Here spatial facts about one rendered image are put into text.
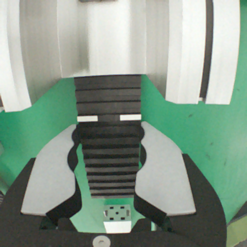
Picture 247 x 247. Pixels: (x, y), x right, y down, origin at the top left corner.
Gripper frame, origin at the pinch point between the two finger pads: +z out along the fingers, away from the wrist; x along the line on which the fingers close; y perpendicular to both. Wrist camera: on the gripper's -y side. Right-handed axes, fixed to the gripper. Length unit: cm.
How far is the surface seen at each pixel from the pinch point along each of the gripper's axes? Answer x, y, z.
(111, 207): -0.9, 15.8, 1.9
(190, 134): 8.4, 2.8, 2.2
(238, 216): 41, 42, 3
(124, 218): 1.1, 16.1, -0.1
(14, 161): -13.3, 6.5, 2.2
